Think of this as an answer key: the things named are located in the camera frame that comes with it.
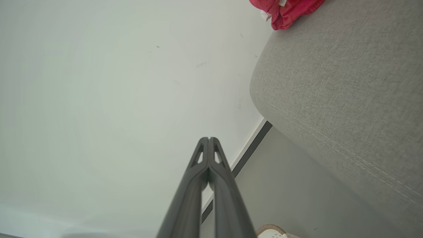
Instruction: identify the grey fabric sofa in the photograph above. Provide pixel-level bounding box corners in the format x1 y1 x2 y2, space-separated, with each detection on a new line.
250 0 423 238

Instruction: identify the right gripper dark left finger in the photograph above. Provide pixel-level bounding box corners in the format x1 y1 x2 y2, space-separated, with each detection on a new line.
155 137 210 238

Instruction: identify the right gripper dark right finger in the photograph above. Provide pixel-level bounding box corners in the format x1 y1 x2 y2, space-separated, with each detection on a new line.
209 137 258 238

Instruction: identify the red hooded garment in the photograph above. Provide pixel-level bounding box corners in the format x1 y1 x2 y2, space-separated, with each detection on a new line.
249 0 327 31

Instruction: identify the laundry basket with rope handle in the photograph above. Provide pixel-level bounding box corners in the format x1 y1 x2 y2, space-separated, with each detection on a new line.
256 224 302 238

